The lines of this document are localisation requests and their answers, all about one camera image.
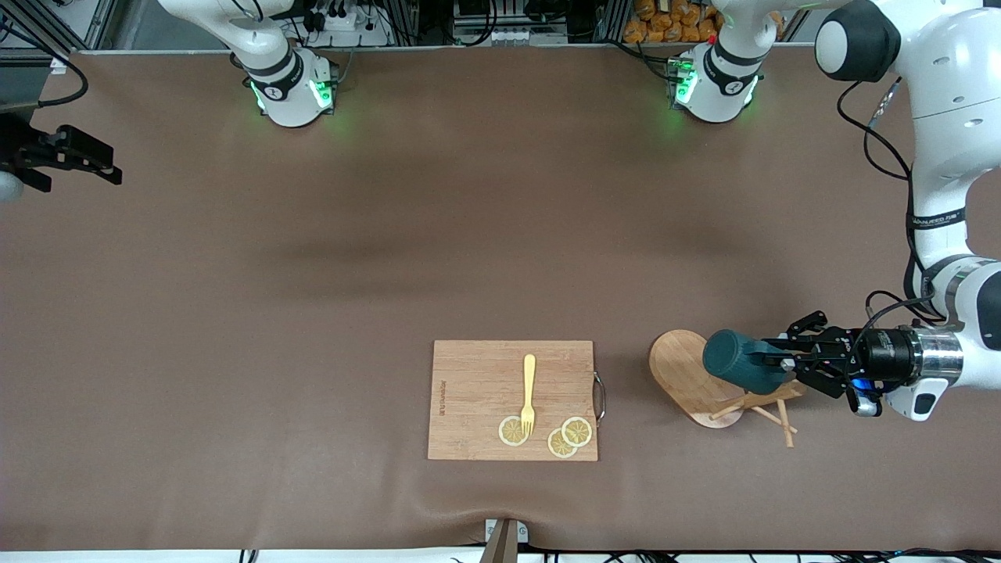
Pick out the teal mug with yellow inside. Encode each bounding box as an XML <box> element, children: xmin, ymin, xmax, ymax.
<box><xmin>702</xmin><ymin>328</ymin><xmax>795</xmax><ymax>396</ymax></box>

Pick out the wooden mug tree rack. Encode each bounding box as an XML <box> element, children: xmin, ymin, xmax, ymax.
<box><xmin>648</xmin><ymin>329</ymin><xmax>808</xmax><ymax>449</ymax></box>

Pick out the brown table mat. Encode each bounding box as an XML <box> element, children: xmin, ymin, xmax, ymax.
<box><xmin>0</xmin><ymin>45</ymin><xmax>1001</xmax><ymax>552</ymax></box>

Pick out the white power strip with plugs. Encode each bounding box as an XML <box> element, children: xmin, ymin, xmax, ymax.
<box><xmin>301</xmin><ymin>0</ymin><xmax>393</xmax><ymax>48</ymax></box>

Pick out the yellow plastic fork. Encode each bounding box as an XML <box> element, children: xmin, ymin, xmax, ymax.
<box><xmin>521</xmin><ymin>354</ymin><xmax>537</xmax><ymax>436</ymax></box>

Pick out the wooden cutting board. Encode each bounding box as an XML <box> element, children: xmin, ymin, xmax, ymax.
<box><xmin>428</xmin><ymin>340</ymin><xmax>599</xmax><ymax>462</ymax></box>

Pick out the orange bag pile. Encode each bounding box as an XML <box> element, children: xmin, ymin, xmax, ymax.
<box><xmin>623</xmin><ymin>0</ymin><xmax>724</xmax><ymax>44</ymax></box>

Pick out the white socket strip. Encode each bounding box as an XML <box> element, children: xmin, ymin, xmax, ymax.
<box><xmin>454</xmin><ymin>23</ymin><xmax>568</xmax><ymax>46</ymax></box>

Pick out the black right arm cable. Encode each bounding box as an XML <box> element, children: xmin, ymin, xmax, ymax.
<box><xmin>0</xmin><ymin>16</ymin><xmax>89</xmax><ymax>110</ymax></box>

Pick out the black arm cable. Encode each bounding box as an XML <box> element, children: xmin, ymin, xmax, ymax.
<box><xmin>837</xmin><ymin>74</ymin><xmax>943</xmax><ymax>323</ymax></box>
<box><xmin>0</xmin><ymin>16</ymin><xmax>89</xmax><ymax>110</ymax></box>

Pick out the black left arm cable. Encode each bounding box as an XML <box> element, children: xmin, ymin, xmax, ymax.
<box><xmin>837</xmin><ymin>74</ymin><xmax>943</xmax><ymax>323</ymax></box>

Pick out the aluminium frame profile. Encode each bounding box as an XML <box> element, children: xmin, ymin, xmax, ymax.
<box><xmin>0</xmin><ymin>0</ymin><xmax>118</xmax><ymax>59</ymax></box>

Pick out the metal table edge bracket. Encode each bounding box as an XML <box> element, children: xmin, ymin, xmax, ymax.
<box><xmin>481</xmin><ymin>518</ymin><xmax>529</xmax><ymax>563</ymax></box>

